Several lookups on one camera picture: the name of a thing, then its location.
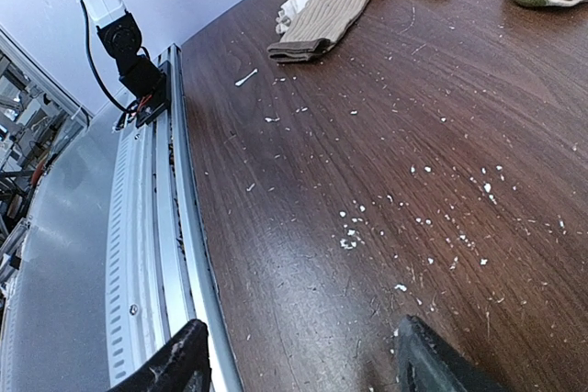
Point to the aluminium front rail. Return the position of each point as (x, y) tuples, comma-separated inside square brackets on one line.
[(111, 260)]

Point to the white scrap on table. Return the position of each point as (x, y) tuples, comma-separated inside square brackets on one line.
[(243, 80)]

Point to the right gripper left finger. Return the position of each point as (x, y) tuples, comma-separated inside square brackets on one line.
[(182, 364)]

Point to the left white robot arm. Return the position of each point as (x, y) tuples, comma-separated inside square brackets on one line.
[(121, 38)]

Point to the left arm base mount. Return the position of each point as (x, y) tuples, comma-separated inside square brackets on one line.
[(146, 110)]

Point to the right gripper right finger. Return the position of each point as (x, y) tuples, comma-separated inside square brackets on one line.
[(426, 362)]

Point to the brown beige sock pair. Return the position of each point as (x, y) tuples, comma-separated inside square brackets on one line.
[(315, 30)]

